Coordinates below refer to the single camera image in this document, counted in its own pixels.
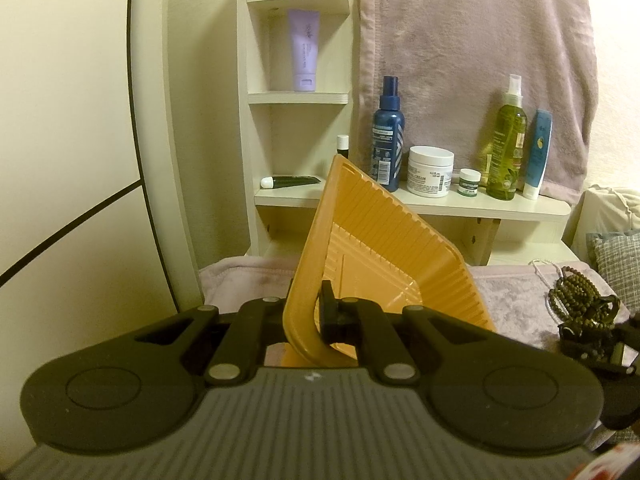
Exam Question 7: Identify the long dark bead necklace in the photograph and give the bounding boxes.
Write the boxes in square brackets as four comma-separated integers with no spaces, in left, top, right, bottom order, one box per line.
[548,265,622,334]

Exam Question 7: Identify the orange plastic tray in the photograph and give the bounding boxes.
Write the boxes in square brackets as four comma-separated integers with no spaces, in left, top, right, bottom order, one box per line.
[282,155,495,367]

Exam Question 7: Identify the grey checked pillow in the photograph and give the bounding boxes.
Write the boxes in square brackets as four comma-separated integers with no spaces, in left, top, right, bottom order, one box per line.
[586,229,640,315]

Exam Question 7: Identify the cream pillow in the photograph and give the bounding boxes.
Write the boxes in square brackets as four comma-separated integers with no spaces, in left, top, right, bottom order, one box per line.
[570,184,639,261]

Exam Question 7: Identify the black tube white cap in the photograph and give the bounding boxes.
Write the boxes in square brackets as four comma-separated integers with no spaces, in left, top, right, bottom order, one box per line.
[259,176,321,190]

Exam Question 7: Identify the white cream jar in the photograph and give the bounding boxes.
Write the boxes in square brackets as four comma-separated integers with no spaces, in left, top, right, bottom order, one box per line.
[407,145,454,198]

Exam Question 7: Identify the small green-label jar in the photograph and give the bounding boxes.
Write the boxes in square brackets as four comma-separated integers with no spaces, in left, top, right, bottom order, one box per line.
[458,168,482,197]

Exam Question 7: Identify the black lip balm stick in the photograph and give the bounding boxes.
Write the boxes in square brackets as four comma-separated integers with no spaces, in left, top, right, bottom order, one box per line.
[336,134,349,158]

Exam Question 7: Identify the blue spray bottle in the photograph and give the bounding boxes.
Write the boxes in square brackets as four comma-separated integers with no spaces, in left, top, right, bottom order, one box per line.
[370,76,405,192]

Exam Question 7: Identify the blue and white tube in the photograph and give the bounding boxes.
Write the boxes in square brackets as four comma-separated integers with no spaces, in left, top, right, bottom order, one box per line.
[523,108,553,200]

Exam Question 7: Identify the green oil spray bottle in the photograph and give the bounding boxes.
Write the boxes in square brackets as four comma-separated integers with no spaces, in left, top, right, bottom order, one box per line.
[486,74,527,200]

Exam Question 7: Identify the white wooden shelf unit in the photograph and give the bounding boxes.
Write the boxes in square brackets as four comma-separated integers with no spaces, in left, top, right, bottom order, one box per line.
[236,0,576,266]

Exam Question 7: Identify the purple lotion tube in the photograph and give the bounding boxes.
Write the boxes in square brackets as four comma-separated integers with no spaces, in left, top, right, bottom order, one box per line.
[288,9,320,92]

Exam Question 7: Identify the pink hanging towel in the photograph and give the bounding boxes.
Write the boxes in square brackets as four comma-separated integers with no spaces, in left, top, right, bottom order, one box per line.
[352,0,598,203]

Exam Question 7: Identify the white string cord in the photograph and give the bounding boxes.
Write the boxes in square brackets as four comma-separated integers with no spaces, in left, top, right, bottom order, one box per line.
[528,258,569,323]

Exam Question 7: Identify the white oval mirror frame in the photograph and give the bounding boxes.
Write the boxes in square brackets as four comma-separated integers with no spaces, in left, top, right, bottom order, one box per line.
[128,0,203,311]

